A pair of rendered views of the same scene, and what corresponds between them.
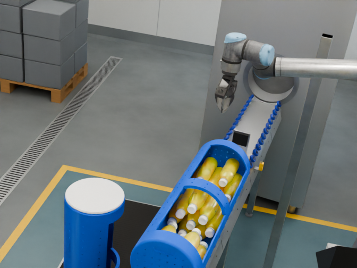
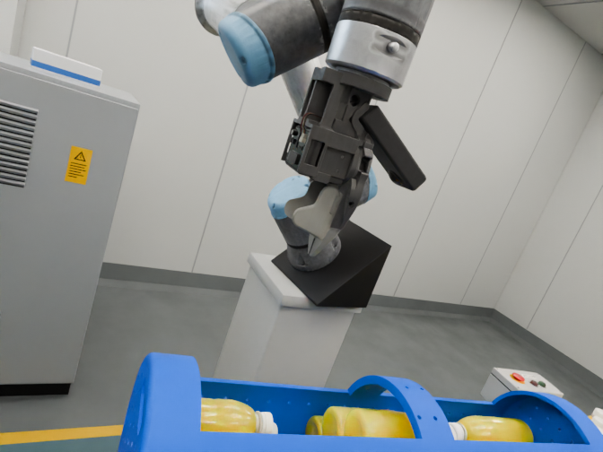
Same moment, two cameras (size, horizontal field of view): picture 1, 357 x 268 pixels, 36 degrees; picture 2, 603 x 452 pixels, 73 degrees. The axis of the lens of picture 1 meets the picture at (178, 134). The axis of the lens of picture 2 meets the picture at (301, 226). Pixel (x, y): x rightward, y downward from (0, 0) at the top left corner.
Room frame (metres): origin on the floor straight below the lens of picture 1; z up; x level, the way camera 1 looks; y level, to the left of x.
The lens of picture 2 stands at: (2.62, 0.17, 1.59)
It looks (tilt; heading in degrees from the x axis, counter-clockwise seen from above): 13 degrees down; 231
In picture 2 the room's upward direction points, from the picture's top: 20 degrees clockwise
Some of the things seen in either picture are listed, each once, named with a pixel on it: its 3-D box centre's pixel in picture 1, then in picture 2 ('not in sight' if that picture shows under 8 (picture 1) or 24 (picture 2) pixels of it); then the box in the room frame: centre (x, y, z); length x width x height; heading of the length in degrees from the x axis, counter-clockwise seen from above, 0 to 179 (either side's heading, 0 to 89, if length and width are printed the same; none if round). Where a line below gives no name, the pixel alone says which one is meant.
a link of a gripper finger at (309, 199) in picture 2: (227, 103); (306, 213); (2.30, -0.21, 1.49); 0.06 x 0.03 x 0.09; 164
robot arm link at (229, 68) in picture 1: (230, 65); (370, 60); (2.31, -0.19, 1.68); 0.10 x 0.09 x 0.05; 74
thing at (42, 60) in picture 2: not in sight; (66, 67); (2.41, -1.85, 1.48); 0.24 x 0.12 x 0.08; 0
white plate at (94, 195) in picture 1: (95, 195); not in sight; (2.08, 0.35, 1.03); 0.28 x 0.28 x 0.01
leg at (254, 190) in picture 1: (255, 182); not in sight; (3.46, -0.63, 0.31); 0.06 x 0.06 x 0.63; 74
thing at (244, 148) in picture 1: (239, 143); not in sight; (2.81, -0.37, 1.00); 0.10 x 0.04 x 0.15; 74
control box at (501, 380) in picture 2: not in sight; (521, 393); (1.25, -0.21, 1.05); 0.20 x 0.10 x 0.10; 164
